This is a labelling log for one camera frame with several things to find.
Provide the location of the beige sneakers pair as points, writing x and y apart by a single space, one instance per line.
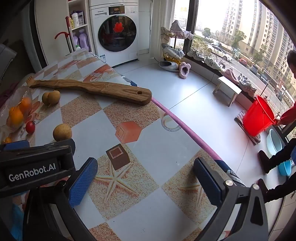
196 55

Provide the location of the white washing machine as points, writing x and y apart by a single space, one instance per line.
129 55

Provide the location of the white sneaker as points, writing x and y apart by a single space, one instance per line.
214 63

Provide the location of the pair of brown kiwis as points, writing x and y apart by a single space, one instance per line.
55 97

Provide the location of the checkered printed tablecloth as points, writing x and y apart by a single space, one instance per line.
148 143

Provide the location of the white plastic bottle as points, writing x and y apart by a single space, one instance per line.
75 20

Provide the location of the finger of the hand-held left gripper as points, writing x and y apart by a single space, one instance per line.
16 146
62 146

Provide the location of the red cherry tomato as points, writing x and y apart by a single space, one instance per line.
30 127

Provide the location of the long wooden board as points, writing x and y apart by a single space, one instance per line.
104 89

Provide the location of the clear glass bowl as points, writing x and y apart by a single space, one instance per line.
27 94

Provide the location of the pink fluffy slippers pair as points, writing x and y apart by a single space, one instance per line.
229 74

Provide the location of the brown longan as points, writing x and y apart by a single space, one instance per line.
45 97

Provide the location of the pink fluffy slipper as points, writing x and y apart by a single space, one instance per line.
184 69

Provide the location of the red plastic bucket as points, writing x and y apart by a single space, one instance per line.
256 118

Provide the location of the grey chunky sneakers pair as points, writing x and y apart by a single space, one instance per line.
247 84

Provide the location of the white shelf unit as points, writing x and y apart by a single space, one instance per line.
87 14

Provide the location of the light blue basin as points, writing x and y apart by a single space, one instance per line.
274 141

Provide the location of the purple detergent bottle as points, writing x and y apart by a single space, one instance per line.
83 41
75 41

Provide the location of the white car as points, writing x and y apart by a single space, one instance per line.
218 51

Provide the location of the brown kiwi fruit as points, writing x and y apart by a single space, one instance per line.
62 132

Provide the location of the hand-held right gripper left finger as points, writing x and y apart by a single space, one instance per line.
83 183

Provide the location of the white shoes pair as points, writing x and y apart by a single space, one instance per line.
178 26

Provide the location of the striped floor mat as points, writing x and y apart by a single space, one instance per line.
239 118

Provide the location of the small wooden stool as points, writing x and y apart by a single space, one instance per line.
227 87

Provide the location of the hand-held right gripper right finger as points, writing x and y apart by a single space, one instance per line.
208 183

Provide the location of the grey slipper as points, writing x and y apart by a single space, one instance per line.
168 66

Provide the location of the orange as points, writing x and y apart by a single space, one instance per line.
25 104
15 118

